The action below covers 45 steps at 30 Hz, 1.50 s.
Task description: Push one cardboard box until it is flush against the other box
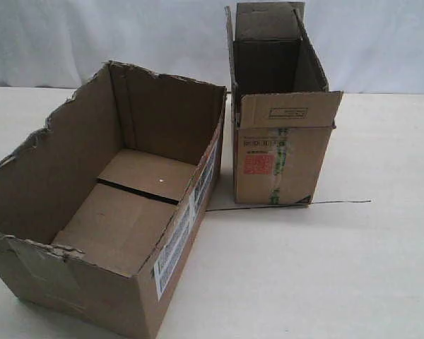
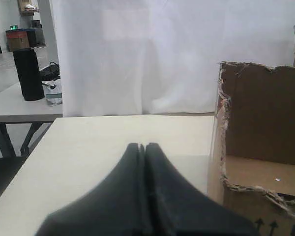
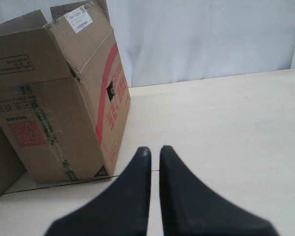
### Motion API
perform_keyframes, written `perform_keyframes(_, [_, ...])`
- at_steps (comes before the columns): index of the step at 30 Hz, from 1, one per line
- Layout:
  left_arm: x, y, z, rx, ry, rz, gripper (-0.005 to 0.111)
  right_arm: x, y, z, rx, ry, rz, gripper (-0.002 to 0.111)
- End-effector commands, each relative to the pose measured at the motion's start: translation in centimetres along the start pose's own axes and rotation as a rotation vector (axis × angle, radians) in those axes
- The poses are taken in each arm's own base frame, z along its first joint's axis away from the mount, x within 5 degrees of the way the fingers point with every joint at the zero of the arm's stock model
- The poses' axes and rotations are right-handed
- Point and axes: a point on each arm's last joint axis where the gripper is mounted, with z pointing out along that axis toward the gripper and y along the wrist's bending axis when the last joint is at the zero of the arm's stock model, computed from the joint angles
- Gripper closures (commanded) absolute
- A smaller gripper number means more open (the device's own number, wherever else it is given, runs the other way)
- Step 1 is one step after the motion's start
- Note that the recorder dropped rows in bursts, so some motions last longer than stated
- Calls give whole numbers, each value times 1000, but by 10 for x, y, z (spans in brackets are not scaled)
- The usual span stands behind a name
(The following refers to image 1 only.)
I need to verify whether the large torn cardboard box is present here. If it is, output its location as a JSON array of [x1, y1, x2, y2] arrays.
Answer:
[[0, 61, 227, 338]]

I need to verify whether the tall cardboard box with tape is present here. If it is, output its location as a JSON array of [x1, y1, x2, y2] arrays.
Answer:
[[226, 1, 343, 205]]

